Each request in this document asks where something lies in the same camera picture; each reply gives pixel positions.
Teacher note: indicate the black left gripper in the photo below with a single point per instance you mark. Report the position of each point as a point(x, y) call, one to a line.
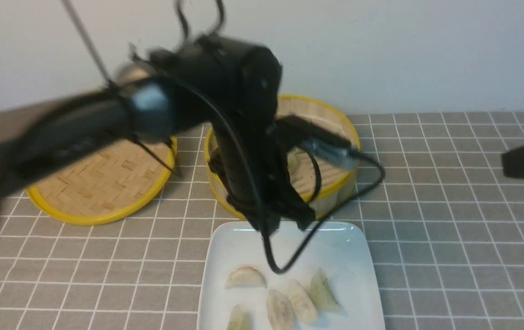
point(254, 170)

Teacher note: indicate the pink dumpling steamer front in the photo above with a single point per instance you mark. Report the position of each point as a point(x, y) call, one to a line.
point(302, 304)

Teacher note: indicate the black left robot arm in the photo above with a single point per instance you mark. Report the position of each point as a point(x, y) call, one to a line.
point(231, 83)

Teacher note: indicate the white square plate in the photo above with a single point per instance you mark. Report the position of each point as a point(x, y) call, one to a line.
point(339, 249)

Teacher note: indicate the pale white dumpling on plate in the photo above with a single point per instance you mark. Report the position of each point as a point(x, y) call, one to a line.
point(245, 277)

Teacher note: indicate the green dumpling on plate right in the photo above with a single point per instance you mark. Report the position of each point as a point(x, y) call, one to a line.
point(321, 293)

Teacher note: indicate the green dumpling plate bottom edge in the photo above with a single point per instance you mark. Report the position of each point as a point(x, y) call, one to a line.
point(239, 319)

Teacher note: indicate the yellow rimmed bamboo steamer basket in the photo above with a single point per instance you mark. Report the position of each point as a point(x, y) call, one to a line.
point(321, 203)

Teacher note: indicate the yellow rimmed bamboo steamer lid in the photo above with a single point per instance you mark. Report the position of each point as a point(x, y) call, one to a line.
point(107, 186)

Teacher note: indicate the black wrist camera with connector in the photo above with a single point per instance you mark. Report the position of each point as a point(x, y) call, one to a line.
point(293, 131)

